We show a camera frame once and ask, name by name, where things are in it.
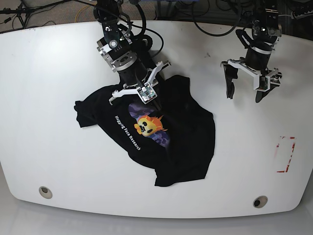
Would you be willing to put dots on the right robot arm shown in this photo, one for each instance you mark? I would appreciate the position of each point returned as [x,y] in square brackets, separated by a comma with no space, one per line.
[120,49]

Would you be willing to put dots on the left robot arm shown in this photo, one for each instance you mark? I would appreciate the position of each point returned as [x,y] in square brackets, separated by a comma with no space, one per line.
[258,33]

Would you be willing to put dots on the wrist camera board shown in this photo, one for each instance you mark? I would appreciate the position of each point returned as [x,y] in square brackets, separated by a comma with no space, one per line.
[146,93]
[264,83]

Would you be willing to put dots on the red tape marking rectangle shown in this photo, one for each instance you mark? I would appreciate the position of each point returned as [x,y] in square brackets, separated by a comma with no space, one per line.
[283,154]

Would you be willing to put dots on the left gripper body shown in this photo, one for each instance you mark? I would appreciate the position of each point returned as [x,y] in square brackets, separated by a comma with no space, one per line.
[255,64]

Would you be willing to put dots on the left table cable grommet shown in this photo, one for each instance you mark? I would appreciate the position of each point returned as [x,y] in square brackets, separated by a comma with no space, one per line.
[45,192]

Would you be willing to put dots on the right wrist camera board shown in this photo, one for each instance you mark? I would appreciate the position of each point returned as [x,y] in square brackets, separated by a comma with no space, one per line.
[146,93]

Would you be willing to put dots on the black tripod stand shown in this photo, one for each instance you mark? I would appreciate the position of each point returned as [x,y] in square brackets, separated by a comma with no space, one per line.
[22,13]

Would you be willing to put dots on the right table cable grommet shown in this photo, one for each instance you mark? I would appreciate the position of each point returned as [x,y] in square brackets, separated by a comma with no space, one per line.
[260,202]

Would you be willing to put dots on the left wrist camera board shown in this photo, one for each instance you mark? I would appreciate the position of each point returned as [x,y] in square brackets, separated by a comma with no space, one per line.
[264,83]

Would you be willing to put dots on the white power strip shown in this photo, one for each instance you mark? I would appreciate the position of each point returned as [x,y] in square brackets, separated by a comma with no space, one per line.
[302,13]

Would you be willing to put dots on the black printed T-shirt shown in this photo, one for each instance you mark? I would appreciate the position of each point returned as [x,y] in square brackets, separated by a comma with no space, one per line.
[177,142]

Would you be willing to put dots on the table cable grommet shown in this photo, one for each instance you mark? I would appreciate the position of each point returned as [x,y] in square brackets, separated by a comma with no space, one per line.
[260,202]
[45,192]

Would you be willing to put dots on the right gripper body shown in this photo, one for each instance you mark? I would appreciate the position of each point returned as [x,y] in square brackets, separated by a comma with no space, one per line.
[133,73]

